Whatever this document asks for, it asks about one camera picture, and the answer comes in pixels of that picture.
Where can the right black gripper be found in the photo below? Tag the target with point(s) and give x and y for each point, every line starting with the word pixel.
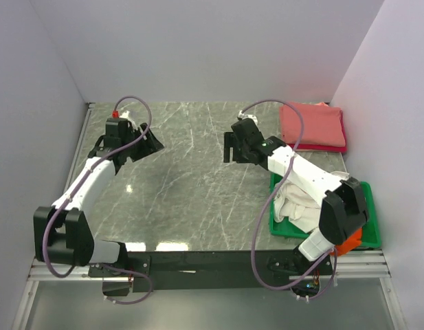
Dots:
pixel 231 141

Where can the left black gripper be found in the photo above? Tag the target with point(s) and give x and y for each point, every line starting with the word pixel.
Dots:
pixel 149 146

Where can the salmon pink t shirt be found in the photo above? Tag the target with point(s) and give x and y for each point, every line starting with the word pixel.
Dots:
pixel 311 123

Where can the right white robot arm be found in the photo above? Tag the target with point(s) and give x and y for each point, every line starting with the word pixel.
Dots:
pixel 343 208

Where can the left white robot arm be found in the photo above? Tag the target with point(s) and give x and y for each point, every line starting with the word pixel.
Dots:
pixel 61 232

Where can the folded magenta t shirt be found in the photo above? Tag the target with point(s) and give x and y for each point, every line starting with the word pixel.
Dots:
pixel 321 148

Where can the orange t shirt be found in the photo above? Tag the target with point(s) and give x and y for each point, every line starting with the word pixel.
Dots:
pixel 352 242

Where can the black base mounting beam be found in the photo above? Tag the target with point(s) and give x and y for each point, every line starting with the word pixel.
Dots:
pixel 198 270

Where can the green plastic bin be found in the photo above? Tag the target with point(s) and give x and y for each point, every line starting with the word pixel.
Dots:
pixel 370 238

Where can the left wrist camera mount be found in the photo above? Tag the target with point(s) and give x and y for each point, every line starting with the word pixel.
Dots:
pixel 125 115

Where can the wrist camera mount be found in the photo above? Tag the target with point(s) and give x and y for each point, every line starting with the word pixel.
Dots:
pixel 125 115
pixel 242 115

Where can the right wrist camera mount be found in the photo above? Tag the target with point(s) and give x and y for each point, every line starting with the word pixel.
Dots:
pixel 242 115

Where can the aluminium rail frame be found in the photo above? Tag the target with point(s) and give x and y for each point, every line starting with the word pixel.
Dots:
pixel 193 215

